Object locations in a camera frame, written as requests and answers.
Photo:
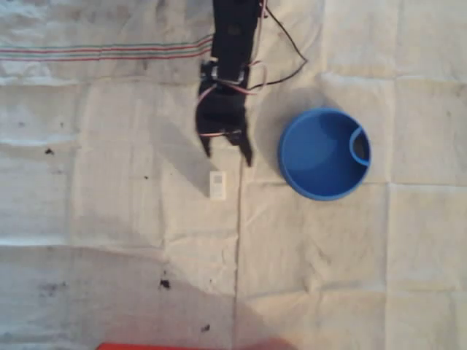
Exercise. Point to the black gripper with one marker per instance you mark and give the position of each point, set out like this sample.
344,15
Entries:
223,122

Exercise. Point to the blue plastic bowl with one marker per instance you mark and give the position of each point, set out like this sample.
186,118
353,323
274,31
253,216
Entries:
317,156

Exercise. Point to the red flat object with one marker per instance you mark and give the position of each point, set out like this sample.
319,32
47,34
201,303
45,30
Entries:
182,346

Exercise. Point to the small white block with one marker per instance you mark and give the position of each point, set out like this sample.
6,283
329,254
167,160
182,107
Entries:
218,187

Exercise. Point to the white cloth with stripes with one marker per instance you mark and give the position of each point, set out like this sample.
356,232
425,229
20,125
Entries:
127,237

